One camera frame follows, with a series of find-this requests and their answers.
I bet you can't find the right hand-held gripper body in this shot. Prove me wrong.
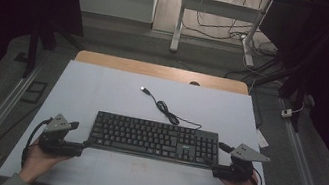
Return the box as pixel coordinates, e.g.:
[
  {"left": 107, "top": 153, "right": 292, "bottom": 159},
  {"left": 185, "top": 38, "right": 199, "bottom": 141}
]
[{"left": 210, "top": 139, "right": 273, "bottom": 185}]

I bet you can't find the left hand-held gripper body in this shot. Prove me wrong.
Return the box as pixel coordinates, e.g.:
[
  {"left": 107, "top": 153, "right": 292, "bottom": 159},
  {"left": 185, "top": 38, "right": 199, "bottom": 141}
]
[{"left": 36, "top": 111, "right": 89, "bottom": 161}]

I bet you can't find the black computer keyboard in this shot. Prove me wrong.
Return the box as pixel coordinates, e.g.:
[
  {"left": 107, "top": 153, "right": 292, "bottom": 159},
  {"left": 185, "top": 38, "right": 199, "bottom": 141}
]
[{"left": 86, "top": 109, "right": 225, "bottom": 170}]

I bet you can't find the person's left hand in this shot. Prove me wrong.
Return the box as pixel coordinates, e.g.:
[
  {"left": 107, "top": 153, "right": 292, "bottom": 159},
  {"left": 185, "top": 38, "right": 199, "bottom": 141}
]
[{"left": 17, "top": 136, "right": 72, "bottom": 185}]

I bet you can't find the white paper tag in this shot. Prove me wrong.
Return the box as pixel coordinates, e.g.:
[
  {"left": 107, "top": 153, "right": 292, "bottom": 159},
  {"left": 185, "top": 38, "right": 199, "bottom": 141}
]
[{"left": 253, "top": 127, "right": 272, "bottom": 149}]

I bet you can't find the black floor socket plate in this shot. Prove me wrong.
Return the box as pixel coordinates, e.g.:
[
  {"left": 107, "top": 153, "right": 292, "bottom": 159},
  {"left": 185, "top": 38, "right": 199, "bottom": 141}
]
[{"left": 20, "top": 78, "right": 48, "bottom": 107}]

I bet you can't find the small white box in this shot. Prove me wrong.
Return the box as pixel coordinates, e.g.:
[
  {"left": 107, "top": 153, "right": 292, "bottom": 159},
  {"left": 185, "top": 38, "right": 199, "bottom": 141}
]
[{"left": 280, "top": 107, "right": 294, "bottom": 120}]

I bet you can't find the black metal stand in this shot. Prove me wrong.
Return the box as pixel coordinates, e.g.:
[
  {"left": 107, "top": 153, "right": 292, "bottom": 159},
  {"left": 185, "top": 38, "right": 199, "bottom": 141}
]
[
  {"left": 248, "top": 52, "right": 316, "bottom": 134},
  {"left": 21, "top": 16, "right": 87, "bottom": 88}
]

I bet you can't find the left hand-held gripper black cable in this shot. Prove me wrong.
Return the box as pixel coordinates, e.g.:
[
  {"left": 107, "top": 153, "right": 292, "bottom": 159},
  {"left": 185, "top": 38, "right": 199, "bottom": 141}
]
[{"left": 19, "top": 113, "right": 53, "bottom": 172}]

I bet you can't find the black keyboard cable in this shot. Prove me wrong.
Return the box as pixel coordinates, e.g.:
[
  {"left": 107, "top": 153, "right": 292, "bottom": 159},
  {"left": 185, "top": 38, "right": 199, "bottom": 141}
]
[{"left": 135, "top": 86, "right": 208, "bottom": 131}]

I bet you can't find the tangle of floor cables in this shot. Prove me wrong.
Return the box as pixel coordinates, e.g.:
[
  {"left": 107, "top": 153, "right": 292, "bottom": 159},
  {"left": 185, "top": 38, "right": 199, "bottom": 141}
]
[{"left": 179, "top": 0, "right": 287, "bottom": 60}]

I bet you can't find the white desk frame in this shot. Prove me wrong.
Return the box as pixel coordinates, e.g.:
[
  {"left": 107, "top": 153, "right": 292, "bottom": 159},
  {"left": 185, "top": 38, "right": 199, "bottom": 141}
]
[{"left": 168, "top": 0, "right": 274, "bottom": 69}]

